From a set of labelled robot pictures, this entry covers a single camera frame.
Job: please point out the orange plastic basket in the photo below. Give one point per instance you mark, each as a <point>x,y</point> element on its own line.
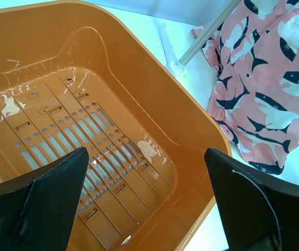
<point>72,75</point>

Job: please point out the pink shark print shorts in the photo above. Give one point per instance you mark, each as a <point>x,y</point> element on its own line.
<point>255,100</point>

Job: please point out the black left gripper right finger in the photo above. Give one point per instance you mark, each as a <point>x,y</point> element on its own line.
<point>258,211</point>

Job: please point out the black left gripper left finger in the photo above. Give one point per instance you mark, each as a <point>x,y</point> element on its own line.
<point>37,209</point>

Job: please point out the metal clothes rack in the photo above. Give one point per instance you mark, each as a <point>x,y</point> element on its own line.
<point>179,66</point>

